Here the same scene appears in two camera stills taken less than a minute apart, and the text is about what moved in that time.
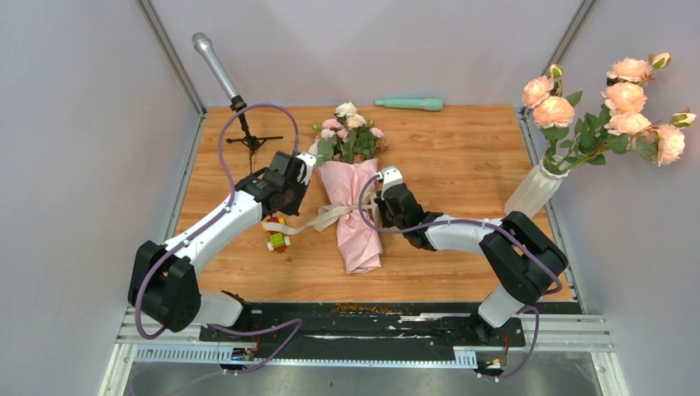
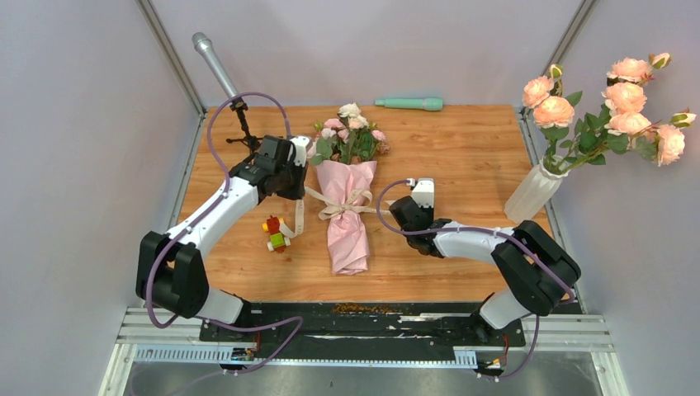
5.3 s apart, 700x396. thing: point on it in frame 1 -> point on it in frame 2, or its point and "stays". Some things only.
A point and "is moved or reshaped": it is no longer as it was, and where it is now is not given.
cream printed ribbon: [323, 218] is moved or reshaped
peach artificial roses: [619, 123] stays
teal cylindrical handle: [428, 104] stays
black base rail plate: [364, 330] stays
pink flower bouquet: [347, 148] is moved or reshaped
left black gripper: [294, 209] -> [298, 191]
